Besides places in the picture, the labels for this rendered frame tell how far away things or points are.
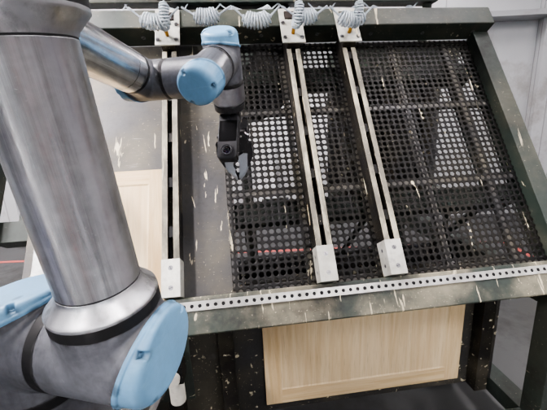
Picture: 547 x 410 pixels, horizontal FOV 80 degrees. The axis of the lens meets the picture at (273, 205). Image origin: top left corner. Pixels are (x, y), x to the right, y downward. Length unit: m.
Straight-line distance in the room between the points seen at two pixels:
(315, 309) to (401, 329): 0.57
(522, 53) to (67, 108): 5.62
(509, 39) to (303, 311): 5.01
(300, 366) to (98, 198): 1.35
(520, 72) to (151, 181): 5.15
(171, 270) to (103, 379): 0.77
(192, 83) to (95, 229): 0.36
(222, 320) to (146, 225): 0.44
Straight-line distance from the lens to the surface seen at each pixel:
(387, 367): 1.72
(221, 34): 0.71
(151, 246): 1.24
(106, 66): 0.60
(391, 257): 1.24
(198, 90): 0.63
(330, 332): 1.51
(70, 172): 0.33
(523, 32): 5.77
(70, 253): 0.35
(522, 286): 1.51
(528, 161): 1.73
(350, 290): 1.19
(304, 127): 1.35
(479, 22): 2.00
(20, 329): 0.48
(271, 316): 1.14
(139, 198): 1.31
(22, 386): 0.51
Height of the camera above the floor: 1.45
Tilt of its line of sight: 14 degrees down
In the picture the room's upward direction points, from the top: 3 degrees counter-clockwise
